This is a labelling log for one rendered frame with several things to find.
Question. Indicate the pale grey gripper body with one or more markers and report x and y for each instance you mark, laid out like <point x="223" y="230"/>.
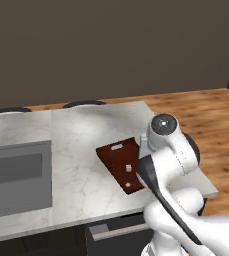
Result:
<point x="144" y="145"/>

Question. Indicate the grey sink basin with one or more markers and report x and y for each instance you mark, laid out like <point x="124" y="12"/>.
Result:
<point x="16" y="180"/>

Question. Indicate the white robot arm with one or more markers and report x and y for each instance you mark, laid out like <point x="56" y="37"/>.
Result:
<point x="172" y="156"/>

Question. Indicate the dark counter cabinet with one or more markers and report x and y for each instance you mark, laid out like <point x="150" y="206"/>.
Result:
<point x="36" y="243"/>

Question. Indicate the dark brown tray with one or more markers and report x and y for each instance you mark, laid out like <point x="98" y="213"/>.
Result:
<point x="117" y="161"/>

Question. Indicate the white sugar cube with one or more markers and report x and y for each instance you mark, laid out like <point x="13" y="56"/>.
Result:
<point x="128" y="168"/>
<point x="128" y="184"/>

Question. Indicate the dark drawer front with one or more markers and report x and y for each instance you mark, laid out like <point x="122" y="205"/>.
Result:
<point x="119" y="241"/>

